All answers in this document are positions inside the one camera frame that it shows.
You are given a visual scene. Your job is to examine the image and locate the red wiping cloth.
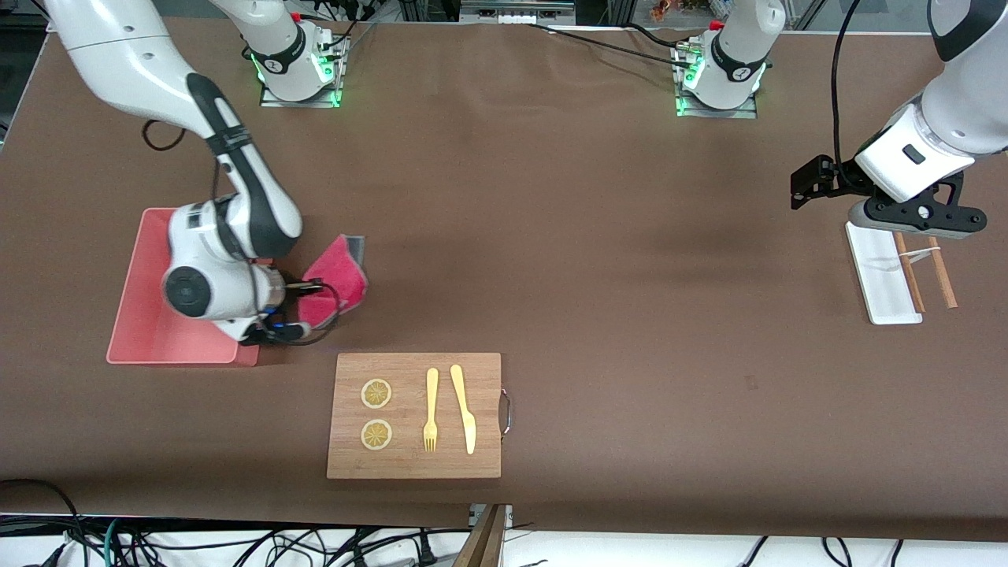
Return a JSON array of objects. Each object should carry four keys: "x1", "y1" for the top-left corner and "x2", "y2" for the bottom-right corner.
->
[{"x1": 302, "y1": 234, "x2": 369, "y2": 330}]

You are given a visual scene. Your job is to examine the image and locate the white rectangular tray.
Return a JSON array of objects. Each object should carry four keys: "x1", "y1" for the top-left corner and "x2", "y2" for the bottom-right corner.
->
[{"x1": 847, "y1": 224, "x2": 924, "y2": 325}]

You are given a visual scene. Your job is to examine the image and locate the pink plastic bin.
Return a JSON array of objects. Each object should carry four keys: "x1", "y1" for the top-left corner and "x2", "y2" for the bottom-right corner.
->
[{"x1": 106, "y1": 207, "x2": 277, "y2": 368}]

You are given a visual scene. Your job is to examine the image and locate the wooden cutting board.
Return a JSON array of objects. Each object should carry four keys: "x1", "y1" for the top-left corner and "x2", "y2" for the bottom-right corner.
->
[{"x1": 326, "y1": 352, "x2": 502, "y2": 480}]

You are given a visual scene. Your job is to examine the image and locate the yellow plastic fork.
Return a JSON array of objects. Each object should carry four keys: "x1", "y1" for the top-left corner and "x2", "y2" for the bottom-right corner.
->
[{"x1": 423, "y1": 368, "x2": 440, "y2": 453}]

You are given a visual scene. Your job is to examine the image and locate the yellow plastic knife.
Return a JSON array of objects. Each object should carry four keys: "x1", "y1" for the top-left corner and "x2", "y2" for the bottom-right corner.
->
[{"x1": 450, "y1": 364, "x2": 478, "y2": 456}]

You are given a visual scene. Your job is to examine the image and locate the wooden plank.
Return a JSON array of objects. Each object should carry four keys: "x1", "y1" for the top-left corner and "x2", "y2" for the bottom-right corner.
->
[{"x1": 453, "y1": 504, "x2": 509, "y2": 567}]

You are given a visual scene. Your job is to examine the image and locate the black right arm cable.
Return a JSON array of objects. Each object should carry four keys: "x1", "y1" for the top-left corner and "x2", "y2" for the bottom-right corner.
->
[{"x1": 142, "y1": 118, "x2": 342, "y2": 347}]

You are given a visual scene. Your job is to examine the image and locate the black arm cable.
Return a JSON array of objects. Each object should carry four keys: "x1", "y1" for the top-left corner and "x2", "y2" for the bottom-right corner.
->
[
  {"x1": 831, "y1": 0, "x2": 865, "y2": 170},
  {"x1": 142, "y1": 118, "x2": 342, "y2": 347}
]

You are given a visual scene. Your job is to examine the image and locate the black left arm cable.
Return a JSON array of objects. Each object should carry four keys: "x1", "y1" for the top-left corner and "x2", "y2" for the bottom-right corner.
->
[{"x1": 831, "y1": 0, "x2": 865, "y2": 170}]

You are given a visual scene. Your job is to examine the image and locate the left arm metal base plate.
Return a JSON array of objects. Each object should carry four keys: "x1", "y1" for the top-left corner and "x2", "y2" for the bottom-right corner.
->
[{"x1": 673, "y1": 43, "x2": 759, "y2": 119}]

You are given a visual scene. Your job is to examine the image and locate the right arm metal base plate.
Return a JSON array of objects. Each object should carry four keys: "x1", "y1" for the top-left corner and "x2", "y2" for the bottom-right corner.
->
[{"x1": 260, "y1": 30, "x2": 345, "y2": 109}]

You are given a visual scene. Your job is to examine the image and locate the short black table cable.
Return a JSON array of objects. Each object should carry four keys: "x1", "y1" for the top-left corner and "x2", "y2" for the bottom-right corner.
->
[{"x1": 626, "y1": 22, "x2": 686, "y2": 50}]

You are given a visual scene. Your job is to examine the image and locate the long black table cable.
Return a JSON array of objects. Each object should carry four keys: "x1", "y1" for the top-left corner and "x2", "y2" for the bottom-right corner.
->
[{"x1": 528, "y1": 22, "x2": 698, "y2": 68}]

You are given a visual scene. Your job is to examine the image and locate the metal table edge bracket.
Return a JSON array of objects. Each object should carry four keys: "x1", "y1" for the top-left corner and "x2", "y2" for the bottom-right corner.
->
[{"x1": 469, "y1": 504, "x2": 514, "y2": 530}]

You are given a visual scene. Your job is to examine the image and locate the black looped floor cable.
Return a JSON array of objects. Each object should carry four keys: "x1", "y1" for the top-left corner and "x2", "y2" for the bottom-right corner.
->
[{"x1": 0, "y1": 479, "x2": 80, "y2": 567}]

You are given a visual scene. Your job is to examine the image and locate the aluminium frame rail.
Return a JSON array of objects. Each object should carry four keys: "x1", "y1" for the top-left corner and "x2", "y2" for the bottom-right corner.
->
[{"x1": 459, "y1": 0, "x2": 577, "y2": 24}]

